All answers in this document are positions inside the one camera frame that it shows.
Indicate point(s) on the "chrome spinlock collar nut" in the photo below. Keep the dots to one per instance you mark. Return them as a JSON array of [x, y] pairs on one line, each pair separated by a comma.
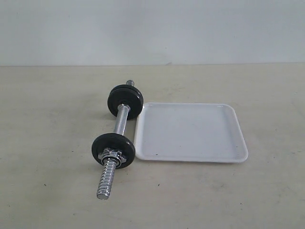
[[112, 154]]

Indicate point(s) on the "white plastic tray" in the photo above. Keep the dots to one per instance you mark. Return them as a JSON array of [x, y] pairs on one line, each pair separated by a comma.
[[189, 132]]

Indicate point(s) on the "chrome threaded dumbbell bar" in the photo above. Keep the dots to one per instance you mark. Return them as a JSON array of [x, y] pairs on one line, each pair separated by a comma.
[[107, 176]]

